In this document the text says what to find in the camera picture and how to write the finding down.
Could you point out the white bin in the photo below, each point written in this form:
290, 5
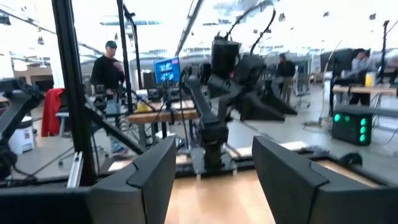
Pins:
21, 140

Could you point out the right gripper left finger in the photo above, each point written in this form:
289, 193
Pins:
130, 202

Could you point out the silver aluminium extrusion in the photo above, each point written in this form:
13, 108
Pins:
75, 171

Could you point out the black table-level camera mount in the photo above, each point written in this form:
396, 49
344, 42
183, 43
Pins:
15, 109

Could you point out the red jacket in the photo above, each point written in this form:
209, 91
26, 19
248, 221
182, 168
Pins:
51, 112

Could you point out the wooden workbench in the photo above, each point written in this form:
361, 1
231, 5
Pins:
161, 116

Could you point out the person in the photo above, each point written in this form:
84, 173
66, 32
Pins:
286, 71
107, 74
360, 67

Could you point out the black table frame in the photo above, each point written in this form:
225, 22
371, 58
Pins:
73, 93

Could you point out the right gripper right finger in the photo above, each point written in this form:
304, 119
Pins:
295, 199

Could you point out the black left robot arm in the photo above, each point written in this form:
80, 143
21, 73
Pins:
214, 130

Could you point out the computer tower green lights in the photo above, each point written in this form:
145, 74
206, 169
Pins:
348, 130

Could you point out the blue lit monitor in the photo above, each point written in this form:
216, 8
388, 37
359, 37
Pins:
167, 71

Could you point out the black neighbouring station frame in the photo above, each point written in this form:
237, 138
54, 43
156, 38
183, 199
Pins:
125, 62

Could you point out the yellow object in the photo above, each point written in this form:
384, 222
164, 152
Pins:
144, 107

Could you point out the wooden background table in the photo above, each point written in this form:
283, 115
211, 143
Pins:
373, 90

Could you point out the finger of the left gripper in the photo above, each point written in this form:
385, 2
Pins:
280, 104
255, 110

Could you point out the small yellow canister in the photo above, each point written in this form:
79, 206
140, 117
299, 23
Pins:
370, 80

